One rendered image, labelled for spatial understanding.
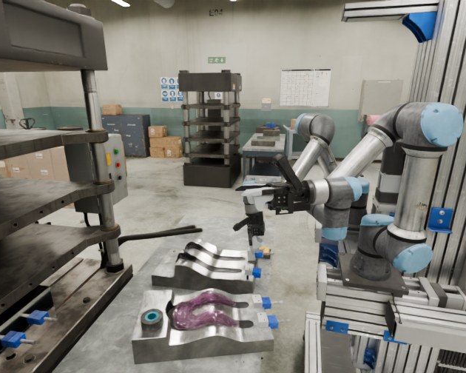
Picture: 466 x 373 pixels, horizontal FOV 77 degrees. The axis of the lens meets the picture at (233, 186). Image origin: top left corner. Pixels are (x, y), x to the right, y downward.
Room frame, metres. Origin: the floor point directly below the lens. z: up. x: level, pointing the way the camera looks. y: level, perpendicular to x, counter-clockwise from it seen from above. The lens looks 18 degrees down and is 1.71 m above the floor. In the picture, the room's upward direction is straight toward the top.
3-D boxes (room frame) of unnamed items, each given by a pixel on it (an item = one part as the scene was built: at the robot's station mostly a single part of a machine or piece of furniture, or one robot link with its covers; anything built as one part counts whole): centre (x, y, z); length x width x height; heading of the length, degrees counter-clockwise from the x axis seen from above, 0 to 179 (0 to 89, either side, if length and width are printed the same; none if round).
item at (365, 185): (1.50, -0.67, 1.20); 0.13 x 0.12 x 0.14; 25
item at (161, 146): (7.93, 1.83, 0.42); 0.86 x 0.33 x 0.83; 79
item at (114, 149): (1.65, 0.78, 0.74); 0.31 x 0.22 x 1.47; 169
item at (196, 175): (6.01, 0.36, 1.03); 1.54 x 0.94 x 2.06; 169
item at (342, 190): (0.83, -0.32, 1.43); 0.11 x 0.08 x 0.09; 102
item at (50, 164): (4.63, 2.90, 0.47); 1.22 x 0.80 x 0.94; 83
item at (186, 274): (1.31, 0.13, 0.87); 0.50 x 0.26 x 0.14; 79
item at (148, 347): (0.94, 0.11, 0.86); 0.50 x 0.26 x 0.11; 97
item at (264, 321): (0.93, -0.16, 0.86); 0.13 x 0.05 x 0.05; 97
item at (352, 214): (1.49, -0.67, 1.09); 0.15 x 0.15 x 0.10
